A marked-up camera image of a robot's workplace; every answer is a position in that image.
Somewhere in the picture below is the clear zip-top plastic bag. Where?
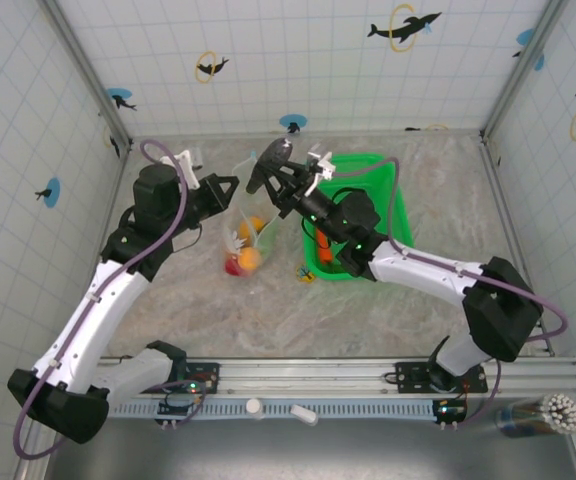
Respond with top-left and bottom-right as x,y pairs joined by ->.
220,152 -> 282,279

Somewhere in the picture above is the orange toy fruit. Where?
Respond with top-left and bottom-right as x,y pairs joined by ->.
240,215 -> 268,239
237,247 -> 264,271

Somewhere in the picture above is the green perforated plastic basket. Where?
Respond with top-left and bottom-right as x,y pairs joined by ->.
301,151 -> 416,284

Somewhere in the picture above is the orange toy carrot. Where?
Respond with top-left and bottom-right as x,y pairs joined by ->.
314,228 -> 337,265

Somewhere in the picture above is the black dolphin blue circle sticker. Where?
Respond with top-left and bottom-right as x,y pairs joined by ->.
105,87 -> 138,112
278,113 -> 308,135
34,177 -> 63,209
512,27 -> 547,72

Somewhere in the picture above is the small controller circuit board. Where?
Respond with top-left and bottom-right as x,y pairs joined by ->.
157,382 -> 205,422
432,398 -> 469,424

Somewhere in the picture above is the small white plastic piece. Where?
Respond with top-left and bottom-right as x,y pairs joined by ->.
289,403 -> 318,426

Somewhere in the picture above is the clear tube of white sticks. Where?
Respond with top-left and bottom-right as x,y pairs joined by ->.
495,392 -> 576,439

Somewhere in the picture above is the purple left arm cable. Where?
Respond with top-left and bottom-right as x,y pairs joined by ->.
14,138 -> 189,460

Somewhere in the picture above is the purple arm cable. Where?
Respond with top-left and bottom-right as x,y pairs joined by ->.
14,138 -> 189,460
332,157 -> 567,431

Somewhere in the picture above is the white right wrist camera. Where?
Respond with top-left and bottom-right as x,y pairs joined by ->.
305,143 -> 338,197

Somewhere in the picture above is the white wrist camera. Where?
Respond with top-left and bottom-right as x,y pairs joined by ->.
305,143 -> 338,197
159,147 -> 205,190

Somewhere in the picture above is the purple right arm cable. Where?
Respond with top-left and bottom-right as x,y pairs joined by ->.
332,157 -> 567,431

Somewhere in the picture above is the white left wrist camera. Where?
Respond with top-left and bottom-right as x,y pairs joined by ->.
159,147 -> 205,190

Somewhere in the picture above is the aluminium corner post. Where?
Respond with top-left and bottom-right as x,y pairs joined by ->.
480,0 -> 567,144
40,0 -> 134,151

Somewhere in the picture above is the aluminium side rail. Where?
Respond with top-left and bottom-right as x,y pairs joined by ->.
480,134 -> 557,357

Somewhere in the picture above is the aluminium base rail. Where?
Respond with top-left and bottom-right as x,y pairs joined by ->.
97,357 -> 576,401

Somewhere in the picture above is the white slotted cable duct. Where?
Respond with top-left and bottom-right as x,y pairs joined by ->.
107,399 -> 439,419

